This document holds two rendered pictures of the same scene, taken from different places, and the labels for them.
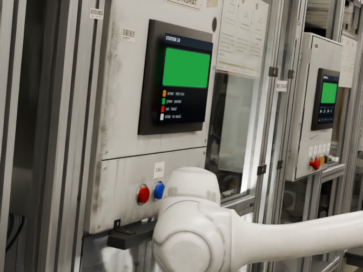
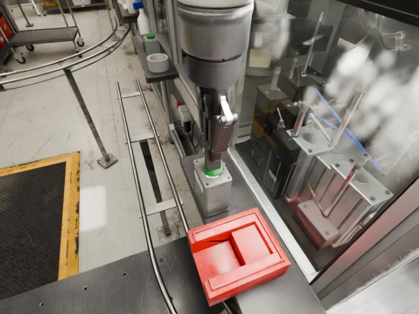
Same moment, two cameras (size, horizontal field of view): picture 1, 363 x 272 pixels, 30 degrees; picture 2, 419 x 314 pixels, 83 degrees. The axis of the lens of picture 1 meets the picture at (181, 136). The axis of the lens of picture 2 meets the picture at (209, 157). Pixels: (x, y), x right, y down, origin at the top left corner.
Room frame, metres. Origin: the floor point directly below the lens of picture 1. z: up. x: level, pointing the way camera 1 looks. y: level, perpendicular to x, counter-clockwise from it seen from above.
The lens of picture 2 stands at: (1.39, -0.27, 1.39)
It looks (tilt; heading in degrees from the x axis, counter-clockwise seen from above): 46 degrees down; 134
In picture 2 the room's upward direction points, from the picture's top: straight up
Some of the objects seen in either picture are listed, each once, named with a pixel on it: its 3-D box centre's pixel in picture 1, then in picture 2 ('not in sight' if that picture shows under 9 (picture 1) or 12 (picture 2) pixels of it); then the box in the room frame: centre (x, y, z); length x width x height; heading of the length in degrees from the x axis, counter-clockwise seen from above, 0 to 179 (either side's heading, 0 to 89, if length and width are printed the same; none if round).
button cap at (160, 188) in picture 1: (157, 190); not in sight; (1.26, 0.03, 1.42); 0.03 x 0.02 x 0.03; 155
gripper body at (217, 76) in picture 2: not in sight; (213, 81); (1.17, -0.03, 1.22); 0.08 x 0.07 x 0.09; 154
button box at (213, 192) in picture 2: not in sight; (215, 184); (1.17, -0.02, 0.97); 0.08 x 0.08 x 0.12; 65
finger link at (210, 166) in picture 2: not in sight; (213, 157); (1.17, -0.03, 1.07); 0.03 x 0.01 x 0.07; 64
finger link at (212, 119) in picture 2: not in sight; (216, 123); (1.18, -0.03, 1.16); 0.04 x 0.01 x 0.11; 64
